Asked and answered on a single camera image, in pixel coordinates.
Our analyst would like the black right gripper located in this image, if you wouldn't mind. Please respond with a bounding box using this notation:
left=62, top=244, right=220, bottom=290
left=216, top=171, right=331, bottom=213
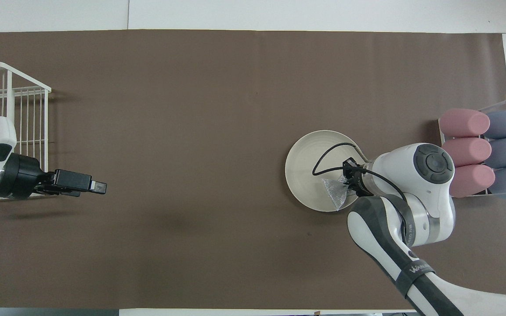
left=340, top=158, right=370, bottom=197

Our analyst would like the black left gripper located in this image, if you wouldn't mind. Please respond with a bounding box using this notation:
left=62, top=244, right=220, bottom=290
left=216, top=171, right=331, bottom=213
left=0, top=153, right=107, bottom=199

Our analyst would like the clear plastic bag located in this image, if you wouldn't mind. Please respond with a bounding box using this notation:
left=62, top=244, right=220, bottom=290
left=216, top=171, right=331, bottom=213
left=321, top=176, right=350, bottom=211

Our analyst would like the cream round plate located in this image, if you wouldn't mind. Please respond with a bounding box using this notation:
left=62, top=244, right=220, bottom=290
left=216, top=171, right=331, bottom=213
left=285, top=130, right=368, bottom=212

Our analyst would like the brown table mat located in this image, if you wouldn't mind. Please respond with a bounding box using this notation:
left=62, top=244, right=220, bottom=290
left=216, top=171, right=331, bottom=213
left=0, top=30, right=506, bottom=310

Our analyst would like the pink plastic cup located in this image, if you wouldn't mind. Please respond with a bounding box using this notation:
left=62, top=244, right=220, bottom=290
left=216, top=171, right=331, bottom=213
left=438, top=109, right=491, bottom=137
left=448, top=165, right=496, bottom=198
left=441, top=137, right=493, bottom=166

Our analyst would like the white wire dish rack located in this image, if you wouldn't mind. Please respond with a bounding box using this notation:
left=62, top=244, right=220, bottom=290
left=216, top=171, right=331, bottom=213
left=0, top=61, right=52, bottom=200

